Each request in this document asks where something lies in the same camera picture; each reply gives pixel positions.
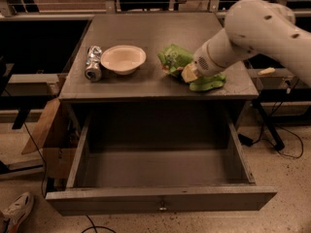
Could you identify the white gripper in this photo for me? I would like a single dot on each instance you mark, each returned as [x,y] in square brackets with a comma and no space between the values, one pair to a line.
[202,61]

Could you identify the green rice chip bag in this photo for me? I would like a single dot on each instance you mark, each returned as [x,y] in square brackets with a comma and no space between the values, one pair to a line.
[174,59]

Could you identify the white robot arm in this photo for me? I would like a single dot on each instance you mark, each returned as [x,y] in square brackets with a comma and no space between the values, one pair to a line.
[254,27]

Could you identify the open grey top drawer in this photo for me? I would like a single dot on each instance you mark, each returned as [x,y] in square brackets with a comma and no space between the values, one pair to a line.
[130,161]

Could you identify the metal drawer knob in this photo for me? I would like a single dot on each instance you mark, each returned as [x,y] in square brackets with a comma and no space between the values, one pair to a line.
[162,207]

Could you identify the grey wooden cabinet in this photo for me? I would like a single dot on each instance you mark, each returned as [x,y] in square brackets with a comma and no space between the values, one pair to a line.
[151,32]

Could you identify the white paper bowl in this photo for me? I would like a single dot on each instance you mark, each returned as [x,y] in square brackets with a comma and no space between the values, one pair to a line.
[123,60]

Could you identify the crushed silver soda can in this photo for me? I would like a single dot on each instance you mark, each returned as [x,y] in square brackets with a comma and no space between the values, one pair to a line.
[93,70]

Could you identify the black table leg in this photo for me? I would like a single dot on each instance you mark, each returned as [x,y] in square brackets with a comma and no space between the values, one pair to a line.
[279,145]

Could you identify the brown cardboard box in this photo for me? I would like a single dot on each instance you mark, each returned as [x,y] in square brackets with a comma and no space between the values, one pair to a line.
[51,135]

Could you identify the white sneaker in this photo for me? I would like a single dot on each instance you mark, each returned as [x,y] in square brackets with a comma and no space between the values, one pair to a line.
[12,217]

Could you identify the metal railing frame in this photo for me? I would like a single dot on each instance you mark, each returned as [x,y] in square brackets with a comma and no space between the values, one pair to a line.
[129,4]

